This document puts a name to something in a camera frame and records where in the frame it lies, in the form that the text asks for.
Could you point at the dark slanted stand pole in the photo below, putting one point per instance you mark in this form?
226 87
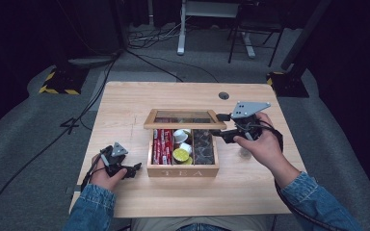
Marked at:
305 32

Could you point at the row of red tea packets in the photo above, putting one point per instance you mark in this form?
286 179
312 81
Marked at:
163 147

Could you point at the person's right hand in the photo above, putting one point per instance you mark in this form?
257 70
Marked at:
266 150

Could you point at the green-lidded creamer capsule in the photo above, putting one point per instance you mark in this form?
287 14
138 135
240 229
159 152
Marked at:
189 161
180 155

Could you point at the dark upright stand pole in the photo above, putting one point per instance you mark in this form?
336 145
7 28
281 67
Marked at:
119 25

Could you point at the white desk frame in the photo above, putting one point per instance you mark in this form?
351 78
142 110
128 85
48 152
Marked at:
186 29

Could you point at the large white creamer capsule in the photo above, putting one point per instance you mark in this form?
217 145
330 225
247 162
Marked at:
180 135

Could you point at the pile of dark tea bags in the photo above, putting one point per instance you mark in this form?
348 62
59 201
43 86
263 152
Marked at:
203 147

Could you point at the wooden tea box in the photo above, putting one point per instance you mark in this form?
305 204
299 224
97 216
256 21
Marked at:
183 170

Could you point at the small white creamer capsule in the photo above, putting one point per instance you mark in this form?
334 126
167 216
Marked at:
187 131
186 148

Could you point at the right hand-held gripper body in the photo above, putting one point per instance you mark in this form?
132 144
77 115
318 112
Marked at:
247 112

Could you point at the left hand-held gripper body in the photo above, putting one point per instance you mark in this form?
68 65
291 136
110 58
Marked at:
115 159

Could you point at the black metal chair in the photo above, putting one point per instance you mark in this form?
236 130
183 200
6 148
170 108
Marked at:
257 25

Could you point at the black yellow striped stand base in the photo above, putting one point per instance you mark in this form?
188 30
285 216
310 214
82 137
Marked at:
62 82
289 85

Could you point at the person's left hand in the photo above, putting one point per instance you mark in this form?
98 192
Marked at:
102 179

